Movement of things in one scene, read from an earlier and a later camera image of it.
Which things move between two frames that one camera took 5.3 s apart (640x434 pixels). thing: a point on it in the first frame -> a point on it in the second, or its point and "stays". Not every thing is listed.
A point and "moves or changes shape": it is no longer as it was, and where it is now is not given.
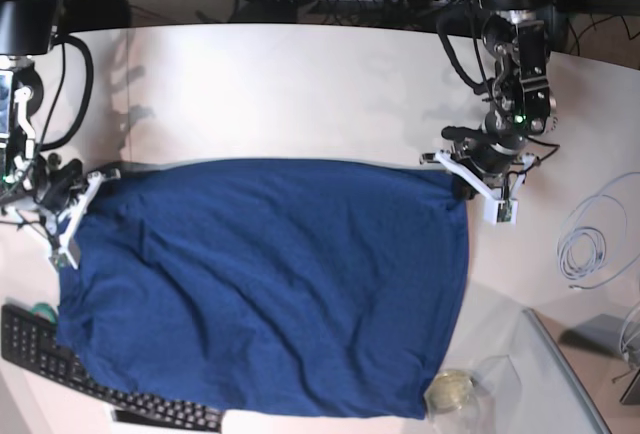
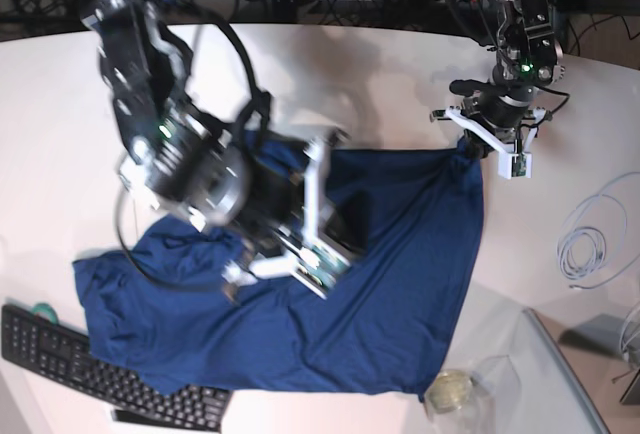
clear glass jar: [448, 391] stays
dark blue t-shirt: [311, 287] moves or changes shape
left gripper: [60, 183] -> [214, 174]
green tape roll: [44, 308] stays
